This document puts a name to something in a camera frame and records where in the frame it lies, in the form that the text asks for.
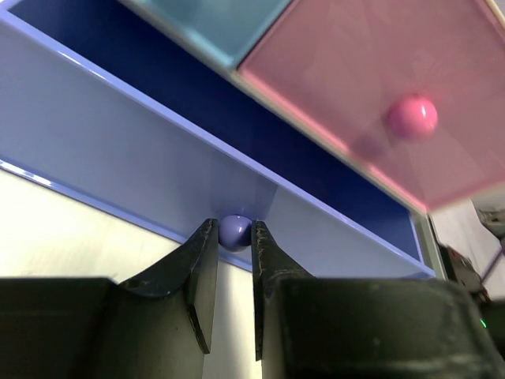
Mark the pink drawer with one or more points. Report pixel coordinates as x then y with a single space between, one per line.
409 93

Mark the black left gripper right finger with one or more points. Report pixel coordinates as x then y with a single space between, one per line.
307 327

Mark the purple blue drawer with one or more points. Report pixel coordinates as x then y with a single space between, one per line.
98 105

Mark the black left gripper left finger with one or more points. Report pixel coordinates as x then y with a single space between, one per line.
156 324

